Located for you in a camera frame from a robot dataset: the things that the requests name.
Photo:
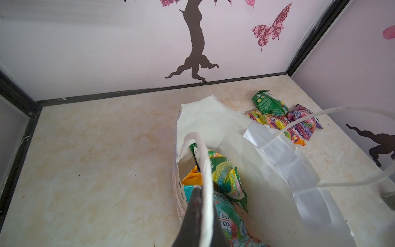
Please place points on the white paper gift bag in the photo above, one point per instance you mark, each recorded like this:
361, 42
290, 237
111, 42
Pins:
323, 196

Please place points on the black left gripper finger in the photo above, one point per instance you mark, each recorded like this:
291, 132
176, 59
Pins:
190, 232

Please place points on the green small snack packet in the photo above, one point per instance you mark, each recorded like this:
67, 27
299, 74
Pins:
268, 104

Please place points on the yellow gummy snack bag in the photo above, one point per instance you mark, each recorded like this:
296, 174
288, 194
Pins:
193, 178

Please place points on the green lemon candy bag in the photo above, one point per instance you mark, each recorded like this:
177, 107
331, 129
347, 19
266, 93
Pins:
224, 175

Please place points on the purple candy packet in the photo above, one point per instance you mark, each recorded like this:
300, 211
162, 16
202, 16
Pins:
307, 127

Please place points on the yellow pink candy packet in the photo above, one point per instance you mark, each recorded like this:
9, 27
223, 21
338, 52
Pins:
278, 123

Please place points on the teal fruit candy bag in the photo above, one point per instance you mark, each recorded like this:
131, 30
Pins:
232, 224

